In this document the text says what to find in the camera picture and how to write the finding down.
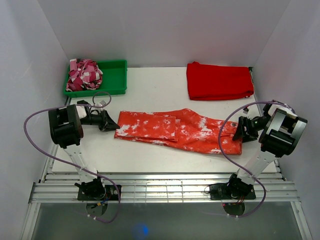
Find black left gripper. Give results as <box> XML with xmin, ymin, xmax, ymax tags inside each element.
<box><xmin>80</xmin><ymin>109</ymin><xmax>120</xmax><ymax>132</ymax></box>

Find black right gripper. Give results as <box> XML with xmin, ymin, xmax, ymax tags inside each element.
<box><xmin>232</xmin><ymin>115</ymin><xmax>271</xmax><ymax>144</ymax></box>

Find red white tie-dye trousers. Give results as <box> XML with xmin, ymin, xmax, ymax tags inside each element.
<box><xmin>114</xmin><ymin>108</ymin><xmax>242</xmax><ymax>155</ymax></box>

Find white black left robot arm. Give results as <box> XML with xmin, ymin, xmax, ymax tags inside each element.
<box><xmin>48</xmin><ymin>100</ymin><xmax>120</xmax><ymax>200</ymax></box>

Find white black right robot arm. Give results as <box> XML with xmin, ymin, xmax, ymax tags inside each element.
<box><xmin>225</xmin><ymin>101</ymin><xmax>308</xmax><ymax>199</ymax></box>

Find folded red trousers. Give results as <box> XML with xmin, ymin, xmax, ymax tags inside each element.
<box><xmin>186</xmin><ymin>61</ymin><xmax>254</xmax><ymax>101</ymax></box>

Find green plastic bin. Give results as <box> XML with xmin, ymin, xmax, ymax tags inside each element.
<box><xmin>63</xmin><ymin>59</ymin><xmax>127</xmax><ymax>98</ymax></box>

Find pink camouflage garment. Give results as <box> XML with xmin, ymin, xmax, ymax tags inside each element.
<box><xmin>65</xmin><ymin>58</ymin><xmax>103</xmax><ymax>92</ymax></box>

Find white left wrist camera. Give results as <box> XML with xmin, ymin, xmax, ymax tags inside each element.
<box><xmin>94</xmin><ymin>100</ymin><xmax>107</xmax><ymax>109</ymax></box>

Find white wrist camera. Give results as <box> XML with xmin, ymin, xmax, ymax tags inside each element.
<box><xmin>242</xmin><ymin>106</ymin><xmax>255</xmax><ymax>119</ymax></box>
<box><xmin>94</xmin><ymin>100</ymin><xmax>107</xmax><ymax>109</ymax></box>

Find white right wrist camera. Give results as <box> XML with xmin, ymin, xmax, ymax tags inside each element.
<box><xmin>242</xmin><ymin>106</ymin><xmax>255</xmax><ymax>119</ymax></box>

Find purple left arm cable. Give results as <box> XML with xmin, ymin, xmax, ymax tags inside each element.
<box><xmin>23</xmin><ymin>91</ymin><xmax>122</xmax><ymax>223</ymax></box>

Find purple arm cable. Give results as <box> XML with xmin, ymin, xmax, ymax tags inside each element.
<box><xmin>23</xmin><ymin>91</ymin><xmax>122</xmax><ymax>223</ymax></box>
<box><xmin>202</xmin><ymin>99</ymin><xmax>293</xmax><ymax>218</ymax></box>

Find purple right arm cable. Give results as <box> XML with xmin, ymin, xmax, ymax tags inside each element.
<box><xmin>202</xmin><ymin>99</ymin><xmax>293</xmax><ymax>218</ymax></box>

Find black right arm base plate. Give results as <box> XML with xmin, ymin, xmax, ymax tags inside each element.
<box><xmin>209</xmin><ymin>183</ymin><xmax>256</xmax><ymax>200</ymax></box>

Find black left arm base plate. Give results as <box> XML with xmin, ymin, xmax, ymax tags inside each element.
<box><xmin>76</xmin><ymin>184</ymin><xmax>122</xmax><ymax>202</ymax></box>

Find aluminium table frame rail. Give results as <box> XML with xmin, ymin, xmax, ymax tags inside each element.
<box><xmin>19</xmin><ymin>97</ymin><xmax>313</xmax><ymax>240</ymax></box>

